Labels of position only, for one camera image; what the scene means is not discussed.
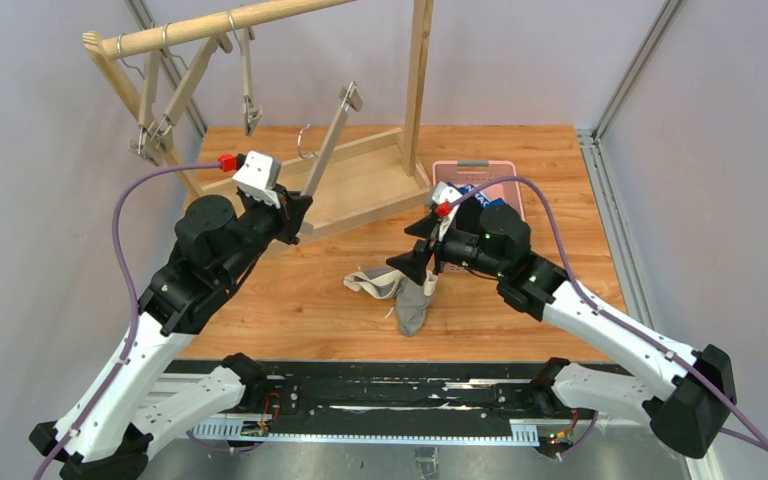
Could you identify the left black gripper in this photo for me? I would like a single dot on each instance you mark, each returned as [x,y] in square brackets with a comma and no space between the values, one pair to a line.
[292,216]

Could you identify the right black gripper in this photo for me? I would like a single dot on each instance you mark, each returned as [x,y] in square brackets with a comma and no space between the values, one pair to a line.
[434,248]

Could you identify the grey underwear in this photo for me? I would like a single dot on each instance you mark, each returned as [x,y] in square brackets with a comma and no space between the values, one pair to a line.
[411,300]

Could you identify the blue white underwear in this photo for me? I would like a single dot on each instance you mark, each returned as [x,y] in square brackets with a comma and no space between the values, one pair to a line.
[487,197]

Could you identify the wooden hanger with grey underwear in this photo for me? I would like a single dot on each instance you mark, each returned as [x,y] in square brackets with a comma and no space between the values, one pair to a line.
[350,100]

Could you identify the wooden clip hanger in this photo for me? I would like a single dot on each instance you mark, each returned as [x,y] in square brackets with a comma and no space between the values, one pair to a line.
[188,84]

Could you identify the black underwear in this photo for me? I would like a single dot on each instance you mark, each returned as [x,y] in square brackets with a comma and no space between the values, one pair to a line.
[467,217]

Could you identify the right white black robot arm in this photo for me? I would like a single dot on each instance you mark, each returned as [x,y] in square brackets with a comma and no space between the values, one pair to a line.
[680,392]

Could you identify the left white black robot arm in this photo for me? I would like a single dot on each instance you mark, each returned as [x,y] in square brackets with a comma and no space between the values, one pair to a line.
[111,433]

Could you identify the empty wooden hanger left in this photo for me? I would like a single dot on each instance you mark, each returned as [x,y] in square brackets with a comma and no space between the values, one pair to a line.
[143,145]

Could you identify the wooden clothes rack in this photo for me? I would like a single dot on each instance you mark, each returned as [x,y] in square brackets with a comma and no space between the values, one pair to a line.
[365,180]

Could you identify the pink plastic basket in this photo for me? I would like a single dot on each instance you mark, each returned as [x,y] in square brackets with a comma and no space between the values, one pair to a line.
[490,172]

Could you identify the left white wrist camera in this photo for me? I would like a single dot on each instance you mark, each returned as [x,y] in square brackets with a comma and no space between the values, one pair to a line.
[256,178]

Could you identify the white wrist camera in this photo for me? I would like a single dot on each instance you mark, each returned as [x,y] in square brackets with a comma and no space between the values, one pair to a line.
[443,208]
[256,178]

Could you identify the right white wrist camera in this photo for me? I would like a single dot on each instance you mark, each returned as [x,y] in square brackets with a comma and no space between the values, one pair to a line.
[443,208]

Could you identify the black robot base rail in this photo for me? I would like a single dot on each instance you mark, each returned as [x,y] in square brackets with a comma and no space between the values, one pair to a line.
[399,399]

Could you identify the aluminium frame post right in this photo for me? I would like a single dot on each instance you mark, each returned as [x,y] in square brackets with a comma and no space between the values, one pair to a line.
[592,144]

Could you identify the aluminium frame post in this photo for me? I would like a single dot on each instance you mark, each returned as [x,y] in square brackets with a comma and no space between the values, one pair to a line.
[592,144]
[172,65]

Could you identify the aluminium frame post left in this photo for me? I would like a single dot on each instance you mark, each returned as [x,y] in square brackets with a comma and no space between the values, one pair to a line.
[172,65]

